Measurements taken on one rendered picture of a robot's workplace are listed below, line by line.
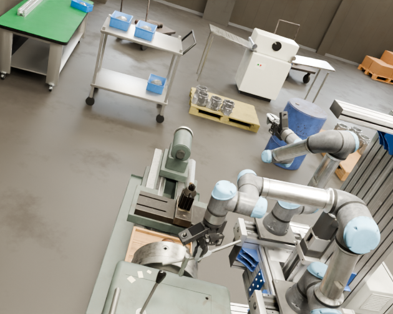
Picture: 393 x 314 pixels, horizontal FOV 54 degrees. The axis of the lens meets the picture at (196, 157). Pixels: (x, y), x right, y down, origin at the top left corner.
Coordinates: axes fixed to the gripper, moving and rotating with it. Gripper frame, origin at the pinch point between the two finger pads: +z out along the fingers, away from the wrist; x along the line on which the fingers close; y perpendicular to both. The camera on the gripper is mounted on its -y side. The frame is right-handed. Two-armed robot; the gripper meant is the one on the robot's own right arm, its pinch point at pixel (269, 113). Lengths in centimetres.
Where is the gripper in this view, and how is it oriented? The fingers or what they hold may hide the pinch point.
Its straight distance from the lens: 247.7
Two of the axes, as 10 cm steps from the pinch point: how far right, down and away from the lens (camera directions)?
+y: -1.9, 8.0, 5.7
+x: 8.9, -1.0, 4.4
